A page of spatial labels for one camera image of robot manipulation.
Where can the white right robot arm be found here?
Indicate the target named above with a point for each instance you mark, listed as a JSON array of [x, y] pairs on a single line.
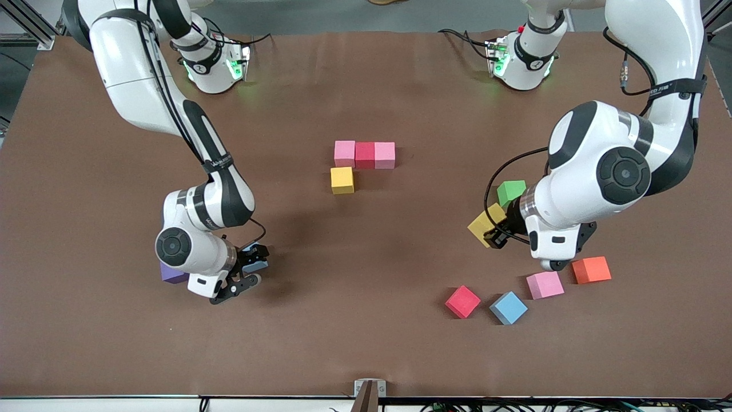
[[131, 68]]

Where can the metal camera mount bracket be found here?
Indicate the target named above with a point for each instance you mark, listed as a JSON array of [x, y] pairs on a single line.
[[360, 388]]

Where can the bright red foam block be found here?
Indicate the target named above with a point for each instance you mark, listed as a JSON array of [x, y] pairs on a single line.
[[462, 302]]

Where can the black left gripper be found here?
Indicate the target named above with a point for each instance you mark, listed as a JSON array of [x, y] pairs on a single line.
[[513, 221]]

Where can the purple foam block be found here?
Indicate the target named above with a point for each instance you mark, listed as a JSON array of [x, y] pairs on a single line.
[[171, 276]]

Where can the tan shoe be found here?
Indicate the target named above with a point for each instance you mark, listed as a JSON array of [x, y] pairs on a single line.
[[388, 2]]

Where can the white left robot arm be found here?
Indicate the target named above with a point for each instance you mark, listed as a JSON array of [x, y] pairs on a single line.
[[572, 200]]

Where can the yellow foam block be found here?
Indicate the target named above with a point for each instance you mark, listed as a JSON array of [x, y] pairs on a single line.
[[483, 224], [342, 181]]

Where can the aluminium frame profile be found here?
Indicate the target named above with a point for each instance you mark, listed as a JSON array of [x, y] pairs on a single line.
[[46, 43], [723, 8]]

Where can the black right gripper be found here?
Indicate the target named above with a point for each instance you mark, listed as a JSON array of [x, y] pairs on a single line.
[[247, 258]]

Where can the brown table mat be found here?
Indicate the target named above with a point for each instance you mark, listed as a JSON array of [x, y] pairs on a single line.
[[366, 343]]

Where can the pink foam block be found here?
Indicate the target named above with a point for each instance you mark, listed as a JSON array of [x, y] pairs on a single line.
[[385, 155], [545, 285], [345, 154]]

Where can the blue foam block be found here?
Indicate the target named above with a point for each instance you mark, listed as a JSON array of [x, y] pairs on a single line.
[[257, 266], [508, 308]]

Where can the dark red foam block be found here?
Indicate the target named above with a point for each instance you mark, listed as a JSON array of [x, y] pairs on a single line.
[[365, 155]]

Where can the green foam block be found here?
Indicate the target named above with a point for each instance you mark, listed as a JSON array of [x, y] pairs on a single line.
[[510, 191]]

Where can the orange foam block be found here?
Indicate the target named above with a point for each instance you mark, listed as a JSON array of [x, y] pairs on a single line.
[[591, 272]]

